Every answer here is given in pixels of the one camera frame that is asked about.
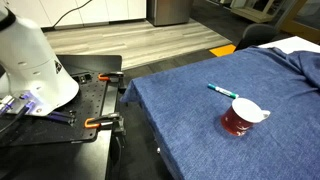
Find green marker with white label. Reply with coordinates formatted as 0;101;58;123
207;83;240;100

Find yellow floor marker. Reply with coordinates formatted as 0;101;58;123
208;43;237;58

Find red mug with white interior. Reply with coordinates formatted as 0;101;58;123
220;97;271;137

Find blue fabric tablecloth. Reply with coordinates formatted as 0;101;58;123
119;45;320;180

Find stainless steel appliance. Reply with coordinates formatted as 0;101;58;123
146;0;194;27

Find white cabinets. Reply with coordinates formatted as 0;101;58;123
6;0;148;29

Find black robot cart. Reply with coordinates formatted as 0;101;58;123
0;54;128;180

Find light wooden shelf unit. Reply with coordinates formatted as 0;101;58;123
229;0;278;24

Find black clamp with orange handle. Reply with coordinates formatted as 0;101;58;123
83;112;127;136
97;71;127;94

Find thin black wall cable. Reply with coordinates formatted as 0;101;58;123
51;0;94;29

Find thick black power cable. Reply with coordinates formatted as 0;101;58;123
0;104;31;134

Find brown wooden door frame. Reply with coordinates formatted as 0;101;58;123
276;0;320;44

